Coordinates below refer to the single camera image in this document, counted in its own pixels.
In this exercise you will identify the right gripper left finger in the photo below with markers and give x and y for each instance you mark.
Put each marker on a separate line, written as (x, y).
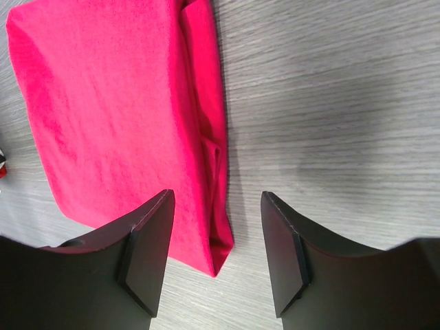
(109, 278)

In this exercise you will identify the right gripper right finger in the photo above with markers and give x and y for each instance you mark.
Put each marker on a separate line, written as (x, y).
(322, 280)

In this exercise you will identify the crimson t shirt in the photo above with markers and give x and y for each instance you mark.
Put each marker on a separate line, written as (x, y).
(125, 99)

